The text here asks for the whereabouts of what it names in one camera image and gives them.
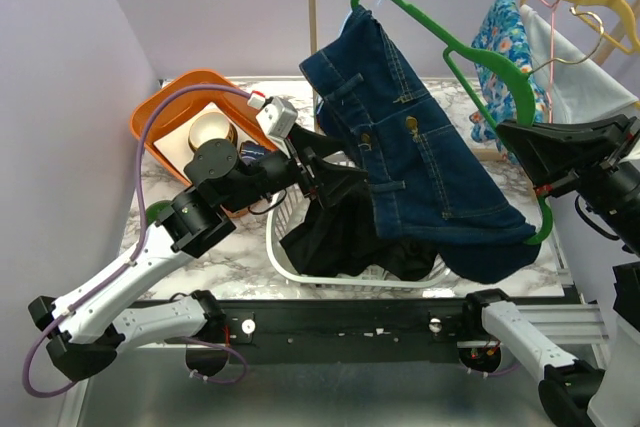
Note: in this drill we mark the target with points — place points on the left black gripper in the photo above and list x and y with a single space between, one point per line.
331 181

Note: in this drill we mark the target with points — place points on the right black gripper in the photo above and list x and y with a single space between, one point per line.
553 151

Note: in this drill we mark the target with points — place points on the black skirt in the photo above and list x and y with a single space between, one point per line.
343 240

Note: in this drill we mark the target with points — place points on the blue denim shorts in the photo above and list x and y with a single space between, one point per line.
424 181

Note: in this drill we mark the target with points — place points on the blue floral garment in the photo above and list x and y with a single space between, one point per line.
502 33

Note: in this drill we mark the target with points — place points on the green plastic hanger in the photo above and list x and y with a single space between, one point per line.
516 81

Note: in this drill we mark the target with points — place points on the pink wire hanger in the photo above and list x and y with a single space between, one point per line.
550 7

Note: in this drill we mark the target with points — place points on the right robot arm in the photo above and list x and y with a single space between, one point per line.
572 392

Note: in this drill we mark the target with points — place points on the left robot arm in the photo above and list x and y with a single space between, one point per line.
85 330

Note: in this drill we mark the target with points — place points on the yellow plastic hanger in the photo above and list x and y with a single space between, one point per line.
625 35

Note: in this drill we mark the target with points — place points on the white plastic laundry basket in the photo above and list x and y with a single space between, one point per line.
289 212

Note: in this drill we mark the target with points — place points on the light grey cloth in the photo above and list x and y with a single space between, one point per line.
580 90

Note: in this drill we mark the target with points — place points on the dark blue striped cup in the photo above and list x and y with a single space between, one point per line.
250 152

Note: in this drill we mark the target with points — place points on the patterned ceramic bowl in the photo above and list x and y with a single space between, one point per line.
210 126

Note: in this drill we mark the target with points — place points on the white square plate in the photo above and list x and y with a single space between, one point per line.
174 146

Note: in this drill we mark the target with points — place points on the orange plastic bin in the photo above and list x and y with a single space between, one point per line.
234 107

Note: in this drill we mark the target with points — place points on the green floral mug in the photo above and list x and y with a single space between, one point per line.
153 211

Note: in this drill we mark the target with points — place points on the black mounting base bar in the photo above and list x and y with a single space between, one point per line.
346 331

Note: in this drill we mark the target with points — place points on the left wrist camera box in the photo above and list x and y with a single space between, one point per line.
276 119

